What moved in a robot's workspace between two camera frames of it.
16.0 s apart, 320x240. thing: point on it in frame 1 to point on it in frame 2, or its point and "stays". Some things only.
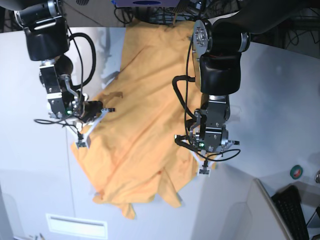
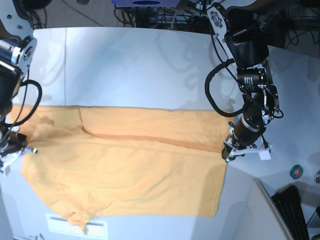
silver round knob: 317,177 stays
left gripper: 91,109 to 16,143
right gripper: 214,139 to 244,133
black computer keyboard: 287,202 stays
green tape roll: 296,172 stays
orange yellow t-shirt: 136,151 to 88,160
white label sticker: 72,226 stays
